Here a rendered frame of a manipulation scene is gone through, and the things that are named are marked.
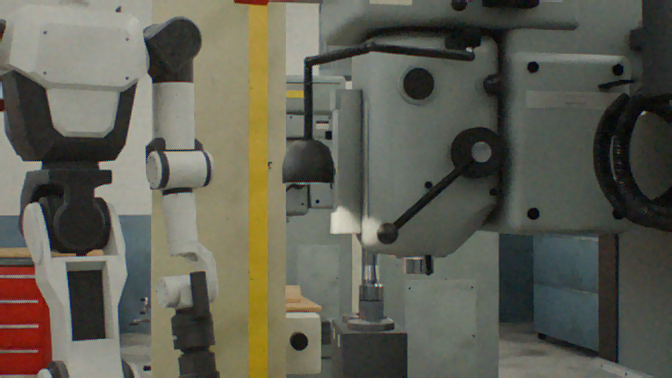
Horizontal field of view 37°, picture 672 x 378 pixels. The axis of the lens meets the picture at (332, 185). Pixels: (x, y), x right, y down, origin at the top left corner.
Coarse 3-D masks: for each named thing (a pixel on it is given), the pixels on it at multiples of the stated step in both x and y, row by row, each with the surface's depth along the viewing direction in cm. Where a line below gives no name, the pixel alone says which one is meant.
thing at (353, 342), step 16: (336, 320) 201; (352, 320) 190; (384, 320) 191; (336, 336) 194; (352, 336) 182; (368, 336) 183; (384, 336) 183; (400, 336) 183; (336, 352) 194; (352, 352) 182; (368, 352) 183; (384, 352) 183; (400, 352) 183; (336, 368) 194; (352, 368) 182; (368, 368) 183; (384, 368) 183; (400, 368) 183
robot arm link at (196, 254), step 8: (192, 240) 213; (176, 248) 212; (184, 248) 212; (192, 248) 213; (200, 248) 214; (176, 256) 217; (184, 256) 218; (192, 256) 217; (200, 256) 213; (208, 256) 214; (192, 264) 218; (200, 264) 216; (208, 264) 214; (208, 272) 214; (208, 280) 214; (216, 280) 215; (216, 288) 214; (216, 296) 215
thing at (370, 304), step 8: (360, 296) 188; (368, 296) 187; (376, 296) 187; (360, 304) 188; (368, 304) 187; (376, 304) 187; (360, 312) 188; (368, 312) 187; (376, 312) 187; (360, 320) 188; (368, 320) 187; (376, 320) 187
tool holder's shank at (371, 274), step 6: (366, 252) 188; (366, 258) 188; (372, 258) 188; (366, 264) 188; (372, 264) 188; (366, 270) 188; (372, 270) 188; (366, 276) 188; (372, 276) 187; (378, 276) 188; (366, 282) 188; (372, 282) 188
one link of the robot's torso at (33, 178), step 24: (48, 168) 200; (72, 168) 200; (96, 168) 204; (24, 192) 212; (48, 192) 217; (72, 192) 198; (72, 216) 198; (96, 216) 201; (72, 240) 198; (96, 240) 201
